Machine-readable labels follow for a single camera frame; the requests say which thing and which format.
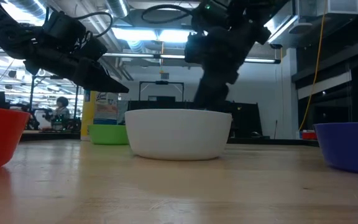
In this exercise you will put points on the black computer mouse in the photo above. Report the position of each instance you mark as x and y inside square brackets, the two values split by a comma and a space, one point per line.
[255, 134]

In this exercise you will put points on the small black gantry frame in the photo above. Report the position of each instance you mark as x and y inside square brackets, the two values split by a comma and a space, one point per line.
[162, 82]

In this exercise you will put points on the disinfecting wipes canister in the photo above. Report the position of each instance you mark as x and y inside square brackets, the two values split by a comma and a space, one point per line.
[102, 109]

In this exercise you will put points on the long tube ceiling light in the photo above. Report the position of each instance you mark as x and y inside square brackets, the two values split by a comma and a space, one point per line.
[259, 60]

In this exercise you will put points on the tall black gantry frame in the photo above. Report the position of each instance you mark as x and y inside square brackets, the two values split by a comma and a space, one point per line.
[32, 93]

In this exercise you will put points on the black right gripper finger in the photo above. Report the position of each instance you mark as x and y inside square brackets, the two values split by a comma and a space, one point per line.
[211, 95]

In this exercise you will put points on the blue plastic bowl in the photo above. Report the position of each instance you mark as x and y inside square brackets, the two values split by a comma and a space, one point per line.
[350, 146]

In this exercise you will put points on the green plastic bowl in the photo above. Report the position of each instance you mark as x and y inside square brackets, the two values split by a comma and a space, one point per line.
[107, 134]

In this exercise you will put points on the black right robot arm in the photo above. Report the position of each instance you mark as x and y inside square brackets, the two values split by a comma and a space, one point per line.
[247, 15]

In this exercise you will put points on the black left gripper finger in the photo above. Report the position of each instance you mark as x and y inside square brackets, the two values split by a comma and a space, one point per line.
[95, 77]

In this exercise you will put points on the red box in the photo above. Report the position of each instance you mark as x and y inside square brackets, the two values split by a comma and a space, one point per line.
[309, 135]

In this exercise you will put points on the white bowl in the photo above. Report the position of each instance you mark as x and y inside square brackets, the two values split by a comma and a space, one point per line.
[177, 133]

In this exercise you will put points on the silver ventilation duct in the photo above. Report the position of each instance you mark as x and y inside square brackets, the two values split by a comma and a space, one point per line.
[117, 7]

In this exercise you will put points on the person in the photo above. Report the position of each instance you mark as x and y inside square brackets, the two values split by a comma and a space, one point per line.
[61, 112]

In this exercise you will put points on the grey hanging sign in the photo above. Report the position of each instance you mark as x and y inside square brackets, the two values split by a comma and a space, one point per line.
[164, 75]

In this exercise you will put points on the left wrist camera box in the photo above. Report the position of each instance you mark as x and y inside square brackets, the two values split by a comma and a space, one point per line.
[62, 29]

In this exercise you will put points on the white ceiling unit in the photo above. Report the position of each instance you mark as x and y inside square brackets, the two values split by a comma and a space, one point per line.
[337, 7]

